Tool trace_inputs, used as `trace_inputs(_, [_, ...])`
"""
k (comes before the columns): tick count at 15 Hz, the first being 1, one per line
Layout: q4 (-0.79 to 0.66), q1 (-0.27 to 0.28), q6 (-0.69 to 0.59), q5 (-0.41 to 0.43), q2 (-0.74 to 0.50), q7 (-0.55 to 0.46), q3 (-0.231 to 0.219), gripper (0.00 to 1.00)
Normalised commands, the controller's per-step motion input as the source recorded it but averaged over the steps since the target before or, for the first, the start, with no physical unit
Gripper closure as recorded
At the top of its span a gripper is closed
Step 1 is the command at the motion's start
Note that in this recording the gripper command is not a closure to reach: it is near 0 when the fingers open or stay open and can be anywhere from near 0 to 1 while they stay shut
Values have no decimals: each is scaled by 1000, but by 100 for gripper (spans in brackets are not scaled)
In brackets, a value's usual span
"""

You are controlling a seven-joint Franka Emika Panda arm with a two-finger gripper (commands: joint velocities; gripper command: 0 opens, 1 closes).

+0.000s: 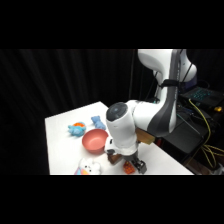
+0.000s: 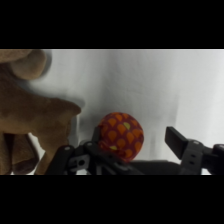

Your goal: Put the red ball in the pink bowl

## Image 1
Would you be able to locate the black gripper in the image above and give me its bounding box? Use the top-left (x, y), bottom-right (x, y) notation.
top-left (122, 149), bottom-right (149, 175)

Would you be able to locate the pink bowl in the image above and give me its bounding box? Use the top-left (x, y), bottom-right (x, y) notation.
top-left (81, 128), bottom-right (110, 155)

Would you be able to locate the white plush unicorn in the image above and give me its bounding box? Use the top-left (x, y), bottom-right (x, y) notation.
top-left (73, 157), bottom-right (102, 176)

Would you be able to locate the black robot stand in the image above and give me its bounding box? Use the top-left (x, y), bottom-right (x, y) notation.
top-left (154, 99), bottom-right (224, 165)

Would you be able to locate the blue plush with orange patch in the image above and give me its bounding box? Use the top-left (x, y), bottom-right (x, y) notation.
top-left (67, 121), bottom-right (87, 137)

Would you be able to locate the white crumpled object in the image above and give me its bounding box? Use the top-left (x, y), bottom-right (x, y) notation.
top-left (212, 163), bottom-right (224, 176)

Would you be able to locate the black laptop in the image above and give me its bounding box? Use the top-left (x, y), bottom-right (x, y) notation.
top-left (179, 85), bottom-right (224, 108)

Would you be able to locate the black curtain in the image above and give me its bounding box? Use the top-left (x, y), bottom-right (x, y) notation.
top-left (0, 49), bottom-right (224, 176)

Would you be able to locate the yellow cable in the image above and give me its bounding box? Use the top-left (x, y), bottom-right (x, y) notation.
top-left (188, 98), bottom-right (224, 170)

